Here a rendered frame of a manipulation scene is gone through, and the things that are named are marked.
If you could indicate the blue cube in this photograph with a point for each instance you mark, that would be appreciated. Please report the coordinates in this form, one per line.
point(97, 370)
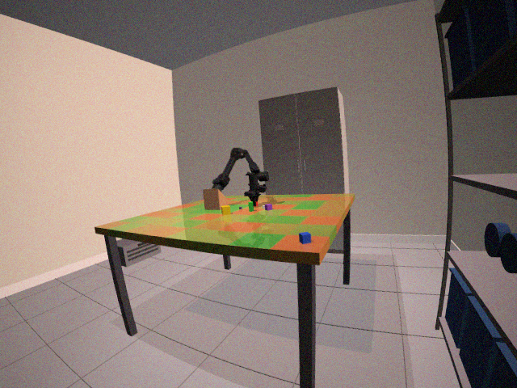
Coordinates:
point(305, 238)

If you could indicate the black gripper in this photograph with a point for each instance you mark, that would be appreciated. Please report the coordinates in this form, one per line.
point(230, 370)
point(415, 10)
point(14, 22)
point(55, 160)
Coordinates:
point(252, 194)

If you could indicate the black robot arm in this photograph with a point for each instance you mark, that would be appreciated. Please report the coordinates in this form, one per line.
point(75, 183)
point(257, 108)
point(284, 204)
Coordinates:
point(223, 178)

